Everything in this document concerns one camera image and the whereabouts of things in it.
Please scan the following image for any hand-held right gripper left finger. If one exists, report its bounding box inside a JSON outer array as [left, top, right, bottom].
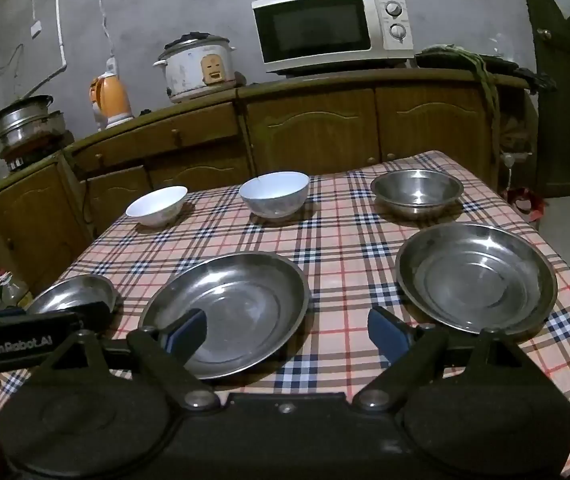
[[50, 307, 222, 411]]

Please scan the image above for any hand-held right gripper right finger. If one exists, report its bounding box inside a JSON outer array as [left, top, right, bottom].
[[354, 307, 528, 411]]

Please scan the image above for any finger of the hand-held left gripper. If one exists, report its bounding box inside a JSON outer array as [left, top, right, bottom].
[[77, 301, 118, 334]]

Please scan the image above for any small steel bowl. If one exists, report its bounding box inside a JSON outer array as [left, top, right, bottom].
[[26, 275, 119, 317]]

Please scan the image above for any large steel plate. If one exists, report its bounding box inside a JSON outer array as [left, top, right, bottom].
[[138, 252, 311, 380], [395, 223, 558, 336]]

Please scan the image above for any small white bowl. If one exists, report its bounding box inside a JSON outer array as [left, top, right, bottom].
[[125, 186, 188, 227]]

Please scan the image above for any deep steel bowl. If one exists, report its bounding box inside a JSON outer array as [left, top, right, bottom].
[[370, 170, 465, 219]]

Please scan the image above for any large white bowl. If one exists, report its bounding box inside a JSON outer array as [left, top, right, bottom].
[[239, 171, 310, 219]]

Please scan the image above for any plastic bottle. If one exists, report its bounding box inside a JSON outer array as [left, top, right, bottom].
[[0, 270, 30, 309]]

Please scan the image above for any plaid tablecloth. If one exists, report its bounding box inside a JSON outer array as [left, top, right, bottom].
[[0, 150, 570, 476]]

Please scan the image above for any dark cooktop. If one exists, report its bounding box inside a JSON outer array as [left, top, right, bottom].
[[0, 130, 74, 172]]

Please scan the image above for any red floor object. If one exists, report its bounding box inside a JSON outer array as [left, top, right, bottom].
[[510, 187, 549, 221]]

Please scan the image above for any dull metal pot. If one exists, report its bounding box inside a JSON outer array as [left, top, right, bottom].
[[45, 109, 68, 136]]

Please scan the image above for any steel steamer pot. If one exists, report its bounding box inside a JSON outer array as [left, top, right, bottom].
[[0, 95, 56, 153]]

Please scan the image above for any wooden cabinet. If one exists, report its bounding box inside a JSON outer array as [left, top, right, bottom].
[[0, 67, 538, 311]]

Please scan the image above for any orange electric kettle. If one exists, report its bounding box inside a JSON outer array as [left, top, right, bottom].
[[89, 72, 134, 131]]

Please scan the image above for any white rice cooker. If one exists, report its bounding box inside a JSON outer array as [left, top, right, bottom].
[[153, 34, 237, 104]]

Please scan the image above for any dark tray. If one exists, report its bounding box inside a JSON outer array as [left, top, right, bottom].
[[415, 45, 558, 93]]

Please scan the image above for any white microwave oven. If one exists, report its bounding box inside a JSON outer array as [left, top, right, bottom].
[[251, 0, 415, 75]]

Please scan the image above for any white wall conduit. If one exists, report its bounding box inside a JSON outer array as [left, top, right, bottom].
[[0, 0, 68, 133]]

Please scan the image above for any white power cable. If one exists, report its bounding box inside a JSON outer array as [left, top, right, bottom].
[[97, 0, 116, 61]]

